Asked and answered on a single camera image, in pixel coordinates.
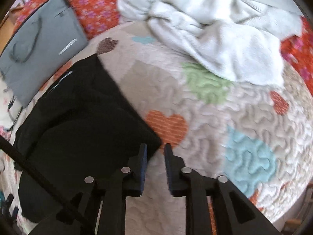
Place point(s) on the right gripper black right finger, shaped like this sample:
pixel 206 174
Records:
pixel 233 212

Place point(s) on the grey laptop bag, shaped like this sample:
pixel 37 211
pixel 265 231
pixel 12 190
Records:
pixel 43 43

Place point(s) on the white fleece blanket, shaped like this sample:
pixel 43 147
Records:
pixel 238 40

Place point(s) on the heart pattern quilt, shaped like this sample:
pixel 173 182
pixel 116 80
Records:
pixel 259 136

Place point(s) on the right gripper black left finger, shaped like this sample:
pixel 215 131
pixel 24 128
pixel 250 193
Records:
pixel 103 206

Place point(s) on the black pants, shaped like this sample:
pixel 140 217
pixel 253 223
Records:
pixel 83 126

